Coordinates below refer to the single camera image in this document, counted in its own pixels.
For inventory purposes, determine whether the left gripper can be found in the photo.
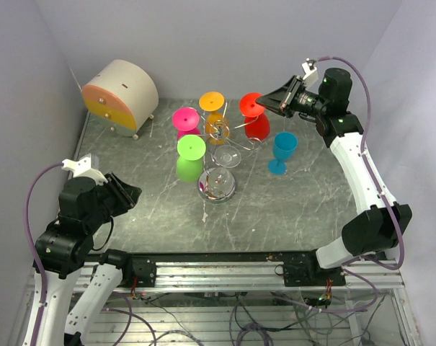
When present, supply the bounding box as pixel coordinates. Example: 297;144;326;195
85;169;142;231

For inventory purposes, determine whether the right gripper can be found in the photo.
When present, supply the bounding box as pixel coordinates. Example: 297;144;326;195
257;76;328;119

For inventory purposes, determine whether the red plastic wine glass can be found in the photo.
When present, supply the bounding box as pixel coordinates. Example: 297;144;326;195
239;92;270;141

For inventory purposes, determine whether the blue plastic wine glass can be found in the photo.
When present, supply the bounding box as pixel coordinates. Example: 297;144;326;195
268;132;298;175

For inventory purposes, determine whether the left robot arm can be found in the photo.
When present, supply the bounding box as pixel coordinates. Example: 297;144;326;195
23;173;142;345

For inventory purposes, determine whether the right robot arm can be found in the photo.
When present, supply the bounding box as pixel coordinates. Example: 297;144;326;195
256;68;412;285

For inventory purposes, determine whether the chrome wine glass rack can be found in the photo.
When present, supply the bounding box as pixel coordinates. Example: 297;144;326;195
197;106;265;205

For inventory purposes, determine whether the orange plastic wine glass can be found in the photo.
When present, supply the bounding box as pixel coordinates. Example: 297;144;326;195
199;91;230;145

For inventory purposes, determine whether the green plastic wine glass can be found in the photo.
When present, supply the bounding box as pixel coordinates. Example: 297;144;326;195
176;135;206;182

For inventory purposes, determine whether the clear wine glass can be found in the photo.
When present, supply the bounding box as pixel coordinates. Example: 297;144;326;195
207;145;241;200

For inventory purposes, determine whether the pink plastic wine glass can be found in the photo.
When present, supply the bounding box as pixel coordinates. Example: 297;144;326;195
172;107;201;140

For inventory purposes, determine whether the round mini drawer cabinet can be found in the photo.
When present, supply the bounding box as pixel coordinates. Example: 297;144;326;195
82;59;159;140

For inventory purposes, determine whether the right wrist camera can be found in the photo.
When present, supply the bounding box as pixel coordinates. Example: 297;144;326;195
301;58;319;89

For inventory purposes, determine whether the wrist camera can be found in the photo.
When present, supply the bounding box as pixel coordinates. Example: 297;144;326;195
62;154;107;185
301;58;319;89

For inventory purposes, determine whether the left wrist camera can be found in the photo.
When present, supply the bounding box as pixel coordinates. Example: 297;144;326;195
62;154;107;185

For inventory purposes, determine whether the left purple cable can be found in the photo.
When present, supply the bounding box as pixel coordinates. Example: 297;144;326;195
25;162;66;346

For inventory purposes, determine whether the floor cable bundle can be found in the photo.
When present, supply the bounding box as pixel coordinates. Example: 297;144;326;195
94;288;391;346

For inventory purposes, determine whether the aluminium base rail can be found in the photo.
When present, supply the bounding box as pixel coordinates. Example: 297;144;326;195
62;252;406;293

